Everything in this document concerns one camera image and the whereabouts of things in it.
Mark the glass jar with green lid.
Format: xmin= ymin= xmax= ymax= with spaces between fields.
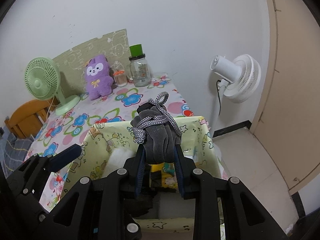
xmin=129 ymin=44 xmax=151 ymax=87

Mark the beige door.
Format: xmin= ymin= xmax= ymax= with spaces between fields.
xmin=251 ymin=0 xmax=319 ymax=194

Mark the white soft object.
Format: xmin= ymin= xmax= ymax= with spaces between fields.
xmin=102 ymin=147 xmax=136 ymax=178

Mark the grey drawstring pouch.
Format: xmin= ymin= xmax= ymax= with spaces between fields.
xmin=131 ymin=92 xmax=182 ymax=165

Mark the green desk fan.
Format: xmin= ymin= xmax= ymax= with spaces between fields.
xmin=24 ymin=57 xmax=80 ymax=115

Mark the wooden chair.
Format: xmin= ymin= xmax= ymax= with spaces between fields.
xmin=4 ymin=97 xmax=59 ymax=139

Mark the purple plush toy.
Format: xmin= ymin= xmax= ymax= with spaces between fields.
xmin=85 ymin=54 xmax=113 ymax=100

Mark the grey striped pillow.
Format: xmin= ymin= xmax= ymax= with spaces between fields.
xmin=1 ymin=133 xmax=34 ymax=178

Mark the floral tablecloth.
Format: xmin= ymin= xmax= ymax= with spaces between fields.
xmin=26 ymin=74 xmax=193 ymax=158

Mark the beige cartoon wall board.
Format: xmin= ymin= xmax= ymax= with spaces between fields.
xmin=53 ymin=29 xmax=132 ymax=97

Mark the toothpick holder orange lid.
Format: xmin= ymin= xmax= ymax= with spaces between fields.
xmin=113 ymin=70 xmax=127 ymax=87

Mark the yellow cartoon fabric storage box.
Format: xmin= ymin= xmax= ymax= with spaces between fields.
xmin=62 ymin=116 xmax=228 ymax=233

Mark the white standing fan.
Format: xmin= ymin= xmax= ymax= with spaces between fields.
xmin=209 ymin=54 xmax=261 ymax=133

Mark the yellow item in box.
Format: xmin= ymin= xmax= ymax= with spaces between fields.
xmin=151 ymin=163 xmax=178 ymax=190

